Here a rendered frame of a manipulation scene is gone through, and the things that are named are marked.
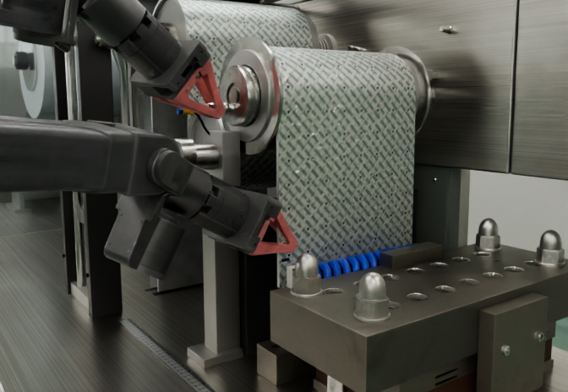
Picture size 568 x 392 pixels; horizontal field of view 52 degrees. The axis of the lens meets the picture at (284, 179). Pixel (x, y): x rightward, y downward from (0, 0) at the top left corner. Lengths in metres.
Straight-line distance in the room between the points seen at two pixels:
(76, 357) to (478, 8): 0.74
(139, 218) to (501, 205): 3.26
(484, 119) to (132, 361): 0.59
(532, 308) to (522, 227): 2.96
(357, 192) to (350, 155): 0.05
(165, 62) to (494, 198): 3.22
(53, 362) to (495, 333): 0.56
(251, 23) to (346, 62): 0.24
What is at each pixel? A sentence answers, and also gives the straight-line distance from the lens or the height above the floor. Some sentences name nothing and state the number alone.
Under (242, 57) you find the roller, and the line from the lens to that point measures 0.74.
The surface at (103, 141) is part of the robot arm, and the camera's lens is 0.51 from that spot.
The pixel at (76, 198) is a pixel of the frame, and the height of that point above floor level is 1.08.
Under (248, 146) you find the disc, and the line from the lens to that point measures 0.74.
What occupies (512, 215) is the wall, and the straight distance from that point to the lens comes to 3.70.
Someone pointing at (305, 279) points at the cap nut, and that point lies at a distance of 0.64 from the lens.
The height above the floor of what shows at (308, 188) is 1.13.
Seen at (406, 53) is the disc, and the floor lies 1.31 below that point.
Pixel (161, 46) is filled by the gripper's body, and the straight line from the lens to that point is 0.66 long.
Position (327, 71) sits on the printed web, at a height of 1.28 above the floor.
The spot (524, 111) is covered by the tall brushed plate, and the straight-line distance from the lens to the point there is 0.85.
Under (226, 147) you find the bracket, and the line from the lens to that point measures 0.73.
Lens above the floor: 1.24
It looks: 8 degrees down
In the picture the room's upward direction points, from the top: straight up
